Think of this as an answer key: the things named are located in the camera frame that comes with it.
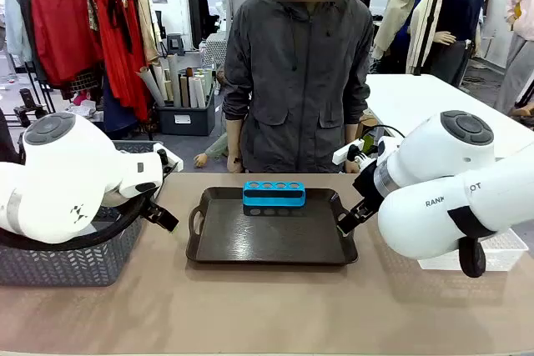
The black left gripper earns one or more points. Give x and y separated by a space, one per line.
149 205

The white table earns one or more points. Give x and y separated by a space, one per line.
417 101

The black step stool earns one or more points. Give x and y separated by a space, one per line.
175 43

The dark brown serving tray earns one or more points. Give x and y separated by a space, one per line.
271 239

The black camera tripod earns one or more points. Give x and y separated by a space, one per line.
29 108

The black clothes rack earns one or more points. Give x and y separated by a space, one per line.
142 6

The person's right hand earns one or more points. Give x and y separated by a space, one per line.
235 164

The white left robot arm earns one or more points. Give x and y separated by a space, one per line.
62 172

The mannequin in navy top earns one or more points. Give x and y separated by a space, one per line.
459 18

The light gray hanging garment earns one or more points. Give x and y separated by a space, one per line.
14 22

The red pleated skirt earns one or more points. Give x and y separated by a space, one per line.
125 76

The tall gray paper roll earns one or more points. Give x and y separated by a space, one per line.
174 81

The person's right forearm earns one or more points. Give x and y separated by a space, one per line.
233 137

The brown paper roll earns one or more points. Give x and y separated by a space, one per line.
184 91

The mannequin arm green sleeve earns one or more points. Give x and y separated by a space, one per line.
210 151

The navy blue cloth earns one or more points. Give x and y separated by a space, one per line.
119 110

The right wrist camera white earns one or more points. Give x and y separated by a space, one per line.
344 153

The cream coat with black trim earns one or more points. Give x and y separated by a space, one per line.
423 31

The person's left hand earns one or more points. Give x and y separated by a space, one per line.
352 168

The gray plastic basket with label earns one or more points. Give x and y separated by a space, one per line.
133 146

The houndstooth patterned box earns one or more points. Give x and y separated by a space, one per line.
215 49

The beige hanging garment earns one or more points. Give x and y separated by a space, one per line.
146 26

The white plastic basket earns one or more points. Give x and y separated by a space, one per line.
505 247

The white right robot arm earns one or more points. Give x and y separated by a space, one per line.
442 189

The dark gray storage bin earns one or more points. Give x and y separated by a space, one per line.
187 120

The white paper roll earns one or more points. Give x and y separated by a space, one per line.
192 93
200 93

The blue test tube rack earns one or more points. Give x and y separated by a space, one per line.
273 199

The large gray plastic basket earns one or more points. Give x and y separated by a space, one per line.
62 264

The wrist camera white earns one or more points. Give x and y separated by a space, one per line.
169 158
344 153

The red dress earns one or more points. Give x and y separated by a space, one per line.
58 31

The mannequin in beige coat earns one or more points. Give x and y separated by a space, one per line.
400 10

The person's left forearm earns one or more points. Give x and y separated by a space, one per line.
351 137

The mannequin in pink top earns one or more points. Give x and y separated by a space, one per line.
519 51

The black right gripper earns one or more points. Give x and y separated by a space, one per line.
369 185

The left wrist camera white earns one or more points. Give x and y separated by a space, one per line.
169 158

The person in gray jacket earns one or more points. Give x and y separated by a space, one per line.
296 81

